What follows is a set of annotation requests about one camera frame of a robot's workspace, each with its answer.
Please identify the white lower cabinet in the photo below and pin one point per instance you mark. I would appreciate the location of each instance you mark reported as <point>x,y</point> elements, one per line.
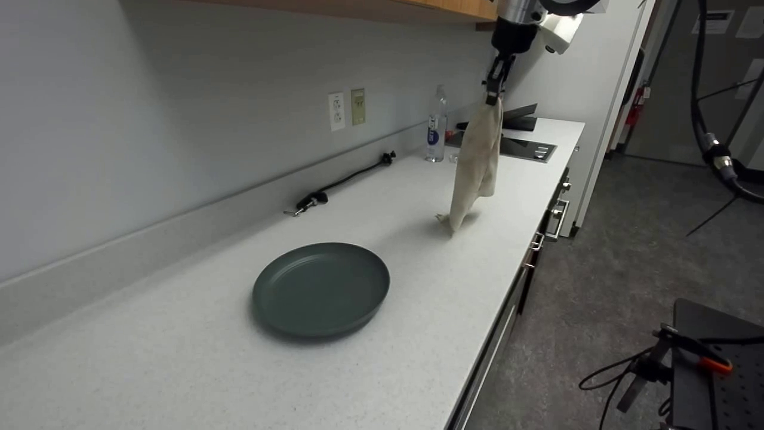
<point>574,94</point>

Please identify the orange handled tool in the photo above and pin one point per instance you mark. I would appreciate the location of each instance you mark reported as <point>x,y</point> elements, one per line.
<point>704,356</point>

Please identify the black rod on counter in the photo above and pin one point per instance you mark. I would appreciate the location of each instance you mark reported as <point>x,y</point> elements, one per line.
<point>320,195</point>

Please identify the white wall outlet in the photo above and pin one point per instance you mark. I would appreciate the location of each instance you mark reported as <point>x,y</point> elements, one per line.
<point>337,110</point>

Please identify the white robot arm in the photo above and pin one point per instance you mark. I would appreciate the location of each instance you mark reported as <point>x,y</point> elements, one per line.
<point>556,20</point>

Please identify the wooden upper cabinet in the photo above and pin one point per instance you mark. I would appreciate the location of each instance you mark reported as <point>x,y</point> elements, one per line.
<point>386,11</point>

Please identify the beige wall plate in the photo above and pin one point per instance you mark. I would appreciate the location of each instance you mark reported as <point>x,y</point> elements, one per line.
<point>357,107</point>

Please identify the clear water bottle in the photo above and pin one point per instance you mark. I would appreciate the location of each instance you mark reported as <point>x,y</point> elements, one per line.
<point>436,125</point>

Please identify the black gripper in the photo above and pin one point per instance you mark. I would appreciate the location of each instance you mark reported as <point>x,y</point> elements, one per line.
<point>510,39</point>

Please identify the beige cloth towel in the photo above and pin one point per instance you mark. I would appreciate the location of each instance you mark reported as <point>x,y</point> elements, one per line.
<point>475,168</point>

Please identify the dark green plate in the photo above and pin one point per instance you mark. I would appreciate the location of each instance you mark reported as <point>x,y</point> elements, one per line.
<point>320,292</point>

